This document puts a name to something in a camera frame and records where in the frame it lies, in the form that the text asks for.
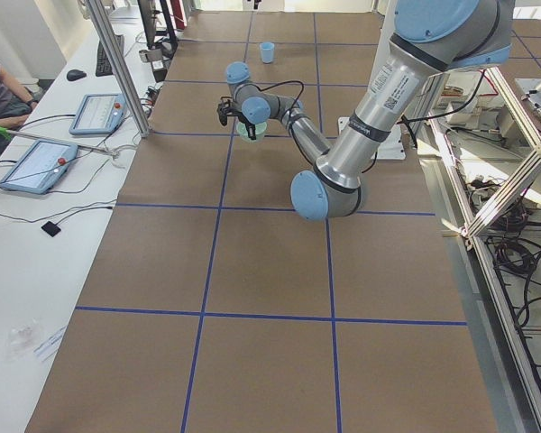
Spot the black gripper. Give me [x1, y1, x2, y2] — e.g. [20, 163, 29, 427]
[234, 110, 257, 140]

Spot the light green ceramic bowl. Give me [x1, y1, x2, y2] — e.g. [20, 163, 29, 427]
[235, 122, 267, 143]

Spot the light blue plastic cup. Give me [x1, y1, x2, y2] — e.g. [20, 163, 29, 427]
[259, 41, 275, 64]

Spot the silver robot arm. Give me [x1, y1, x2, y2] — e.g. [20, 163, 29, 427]
[217, 1, 515, 220]

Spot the upper blue teach pendant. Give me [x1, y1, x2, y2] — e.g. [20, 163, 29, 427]
[69, 94, 125, 135]

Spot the blue teach pendant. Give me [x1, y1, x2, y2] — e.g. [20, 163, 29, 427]
[69, 94, 125, 135]
[0, 139, 78, 195]

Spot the black keyboard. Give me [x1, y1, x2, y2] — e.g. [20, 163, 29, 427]
[95, 34, 124, 77]

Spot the black computer monitor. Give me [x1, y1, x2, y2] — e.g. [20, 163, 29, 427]
[137, 0, 179, 56]

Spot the black computer mouse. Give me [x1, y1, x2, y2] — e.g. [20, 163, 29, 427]
[66, 69, 87, 82]

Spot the lower blue teach pendant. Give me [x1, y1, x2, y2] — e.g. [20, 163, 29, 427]
[0, 139, 78, 195]

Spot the small black square pad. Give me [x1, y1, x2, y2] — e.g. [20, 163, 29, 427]
[41, 221, 61, 237]

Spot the seated person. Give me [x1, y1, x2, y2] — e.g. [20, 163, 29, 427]
[0, 65, 38, 130]

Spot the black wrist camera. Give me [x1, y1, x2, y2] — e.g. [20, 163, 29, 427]
[216, 97, 237, 126]

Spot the black camera cable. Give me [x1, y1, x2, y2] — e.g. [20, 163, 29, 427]
[256, 79, 306, 118]

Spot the white pole base plate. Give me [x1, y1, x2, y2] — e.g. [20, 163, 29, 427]
[336, 115, 407, 161]

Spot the aluminium frame post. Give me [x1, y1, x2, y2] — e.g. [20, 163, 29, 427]
[85, 0, 150, 138]

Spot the green handled metal rod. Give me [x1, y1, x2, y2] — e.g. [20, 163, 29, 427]
[0, 126, 119, 157]

